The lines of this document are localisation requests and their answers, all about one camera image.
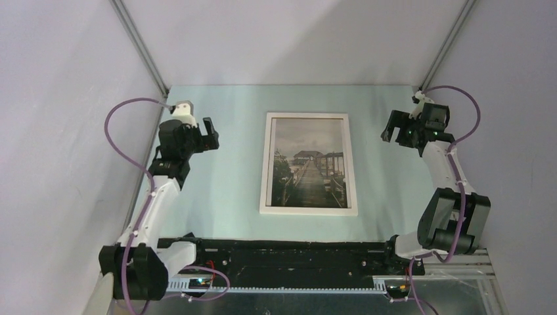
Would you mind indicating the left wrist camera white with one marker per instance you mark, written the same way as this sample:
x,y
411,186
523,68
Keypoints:
x,y
183,111

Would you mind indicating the white wooden picture frame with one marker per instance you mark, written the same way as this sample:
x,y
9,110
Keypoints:
x,y
265,174

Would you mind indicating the black and white photo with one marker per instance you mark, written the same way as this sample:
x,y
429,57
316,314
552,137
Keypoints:
x,y
309,163

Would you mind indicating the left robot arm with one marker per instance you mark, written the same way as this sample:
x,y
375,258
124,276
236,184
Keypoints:
x,y
142,270

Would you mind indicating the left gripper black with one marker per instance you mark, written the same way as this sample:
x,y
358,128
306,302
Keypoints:
x,y
205,142

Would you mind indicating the white cable duct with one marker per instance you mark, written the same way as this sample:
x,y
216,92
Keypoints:
x,y
186,285

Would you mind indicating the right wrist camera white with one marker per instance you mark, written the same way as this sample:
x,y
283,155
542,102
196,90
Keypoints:
x,y
420,99

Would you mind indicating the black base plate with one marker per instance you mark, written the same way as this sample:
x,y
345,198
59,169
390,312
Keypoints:
x,y
266,263

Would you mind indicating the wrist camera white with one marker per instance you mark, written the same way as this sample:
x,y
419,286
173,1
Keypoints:
x,y
420,99
183,111

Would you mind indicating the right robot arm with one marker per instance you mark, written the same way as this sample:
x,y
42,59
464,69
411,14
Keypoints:
x,y
454,219

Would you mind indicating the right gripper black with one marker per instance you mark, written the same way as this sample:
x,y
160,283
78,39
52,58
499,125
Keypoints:
x,y
397,119

